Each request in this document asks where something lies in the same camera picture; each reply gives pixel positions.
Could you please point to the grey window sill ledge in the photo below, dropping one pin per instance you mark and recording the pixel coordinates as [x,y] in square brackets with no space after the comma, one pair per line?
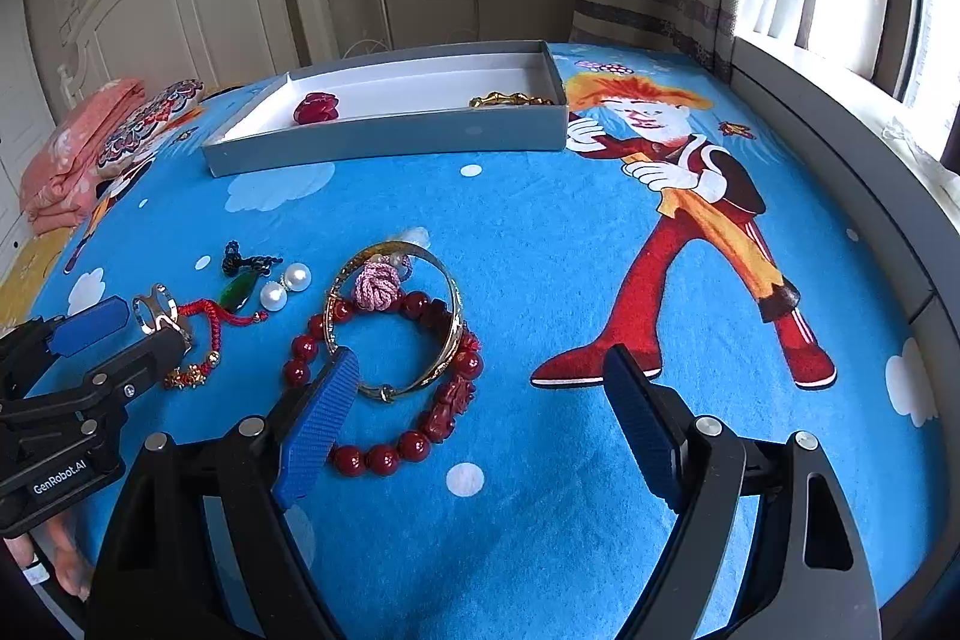
[847,131]

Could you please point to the grey cardboard tray box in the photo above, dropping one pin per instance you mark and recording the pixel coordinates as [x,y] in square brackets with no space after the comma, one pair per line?
[407,101]

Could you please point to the white wooden headboard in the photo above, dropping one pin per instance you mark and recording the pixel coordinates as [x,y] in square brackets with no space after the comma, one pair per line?
[223,43]

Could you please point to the gold bamboo bangle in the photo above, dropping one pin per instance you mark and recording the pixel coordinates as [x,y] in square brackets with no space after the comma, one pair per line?
[513,99]

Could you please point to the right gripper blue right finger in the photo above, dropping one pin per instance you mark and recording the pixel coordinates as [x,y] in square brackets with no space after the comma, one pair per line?
[806,574]

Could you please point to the patterned pillow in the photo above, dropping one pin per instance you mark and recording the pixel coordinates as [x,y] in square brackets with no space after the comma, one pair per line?
[145,125]

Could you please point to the yellow bed sheet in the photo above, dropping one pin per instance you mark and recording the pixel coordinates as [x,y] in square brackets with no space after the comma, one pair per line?
[28,274]

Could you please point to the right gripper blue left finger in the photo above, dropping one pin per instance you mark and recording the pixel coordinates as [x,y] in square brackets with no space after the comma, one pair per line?
[157,574]

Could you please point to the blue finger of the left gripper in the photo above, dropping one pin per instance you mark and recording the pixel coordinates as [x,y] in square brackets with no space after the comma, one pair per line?
[31,348]

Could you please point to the person's left hand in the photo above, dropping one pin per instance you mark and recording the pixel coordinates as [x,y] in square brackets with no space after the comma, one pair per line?
[71,568]

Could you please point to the blue cartoon bed sheet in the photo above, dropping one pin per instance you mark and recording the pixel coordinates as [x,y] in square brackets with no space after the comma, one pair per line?
[532,520]

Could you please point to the white pearl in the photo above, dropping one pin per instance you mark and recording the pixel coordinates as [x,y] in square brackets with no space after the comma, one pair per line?
[273,297]
[296,277]

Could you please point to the red flower brooch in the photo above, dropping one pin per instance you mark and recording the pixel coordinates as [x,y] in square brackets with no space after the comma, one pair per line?
[316,107]

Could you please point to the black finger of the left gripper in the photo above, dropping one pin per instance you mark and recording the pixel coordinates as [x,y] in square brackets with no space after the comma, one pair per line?
[130,373]

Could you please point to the jade pendant pink knot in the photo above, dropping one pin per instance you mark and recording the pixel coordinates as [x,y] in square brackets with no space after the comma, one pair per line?
[377,286]

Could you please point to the pink folded blanket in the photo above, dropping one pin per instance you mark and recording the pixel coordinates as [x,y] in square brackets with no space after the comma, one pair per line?
[58,188]

